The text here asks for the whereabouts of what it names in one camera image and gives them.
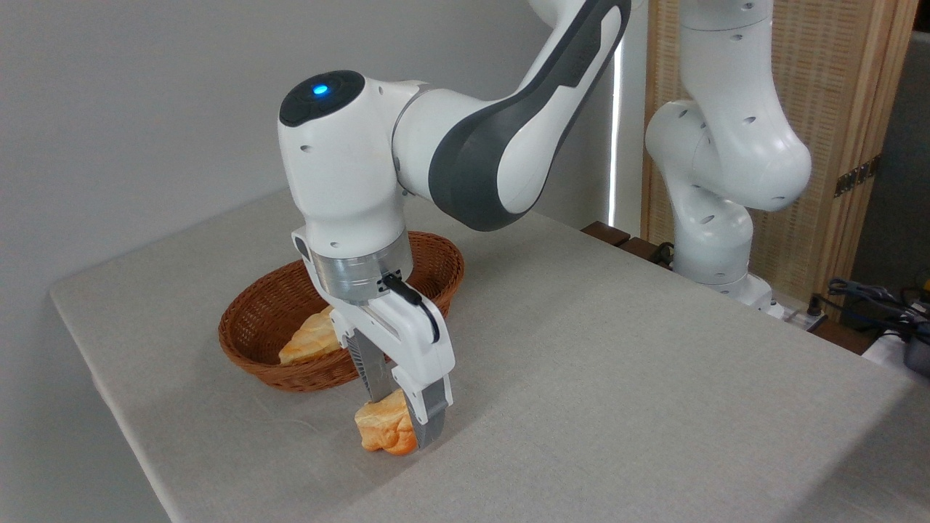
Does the bundle of dark cables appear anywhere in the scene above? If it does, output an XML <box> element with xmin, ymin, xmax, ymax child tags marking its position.
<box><xmin>808</xmin><ymin>277</ymin><xmax>930</xmax><ymax>344</ymax></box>

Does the long braided bread loaf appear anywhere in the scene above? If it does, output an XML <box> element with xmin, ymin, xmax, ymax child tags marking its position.
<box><xmin>278</xmin><ymin>306</ymin><xmax>343</xmax><ymax>365</ymax></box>

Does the dark wooden bench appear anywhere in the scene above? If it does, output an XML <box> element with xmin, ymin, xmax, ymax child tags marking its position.
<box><xmin>581</xmin><ymin>221</ymin><xmax>678</xmax><ymax>271</ymax></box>

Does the grey tablecloth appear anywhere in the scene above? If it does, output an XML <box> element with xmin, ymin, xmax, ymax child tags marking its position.
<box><xmin>49</xmin><ymin>187</ymin><xmax>930</xmax><ymax>523</ymax></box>

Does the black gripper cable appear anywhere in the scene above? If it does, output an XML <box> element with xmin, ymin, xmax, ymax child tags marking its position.
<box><xmin>381</xmin><ymin>272</ymin><xmax>442</xmax><ymax>345</ymax></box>

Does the brass screen hinge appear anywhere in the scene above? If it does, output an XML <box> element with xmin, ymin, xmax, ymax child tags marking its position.
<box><xmin>833</xmin><ymin>155</ymin><xmax>881</xmax><ymax>198</ymax></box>

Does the wooden rattan folding screen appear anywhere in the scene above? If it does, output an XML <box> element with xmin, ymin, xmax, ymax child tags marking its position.
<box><xmin>641</xmin><ymin>0</ymin><xmax>921</xmax><ymax>322</ymax></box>

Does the round golden bread roll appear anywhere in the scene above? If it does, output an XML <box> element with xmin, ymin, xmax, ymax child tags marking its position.
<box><xmin>353</xmin><ymin>389</ymin><xmax>419</xmax><ymax>457</ymax></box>

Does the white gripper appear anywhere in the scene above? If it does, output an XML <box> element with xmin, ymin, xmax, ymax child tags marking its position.
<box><xmin>312</xmin><ymin>279</ymin><xmax>456</xmax><ymax>448</ymax></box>

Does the white power strip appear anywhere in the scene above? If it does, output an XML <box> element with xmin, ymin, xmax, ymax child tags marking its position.
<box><xmin>769</xmin><ymin>301</ymin><xmax>829</xmax><ymax>332</ymax></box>

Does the brown wicker oval basket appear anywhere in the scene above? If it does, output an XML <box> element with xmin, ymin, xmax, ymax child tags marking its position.
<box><xmin>218</xmin><ymin>231</ymin><xmax>466</xmax><ymax>394</ymax></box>

